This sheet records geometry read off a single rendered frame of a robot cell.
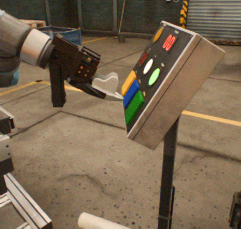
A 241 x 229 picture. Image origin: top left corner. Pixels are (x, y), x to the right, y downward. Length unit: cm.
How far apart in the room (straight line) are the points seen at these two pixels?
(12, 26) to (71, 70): 15
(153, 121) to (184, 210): 124
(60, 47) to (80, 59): 5
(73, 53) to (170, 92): 23
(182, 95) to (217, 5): 767
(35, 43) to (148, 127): 31
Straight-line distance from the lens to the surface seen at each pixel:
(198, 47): 52
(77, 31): 549
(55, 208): 177
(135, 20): 912
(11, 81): 108
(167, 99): 54
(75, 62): 54
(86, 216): 83
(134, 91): 67
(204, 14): 827
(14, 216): 151
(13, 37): 56
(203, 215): 175
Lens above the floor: 126
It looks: 24 degrees down
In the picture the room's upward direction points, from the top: straight up
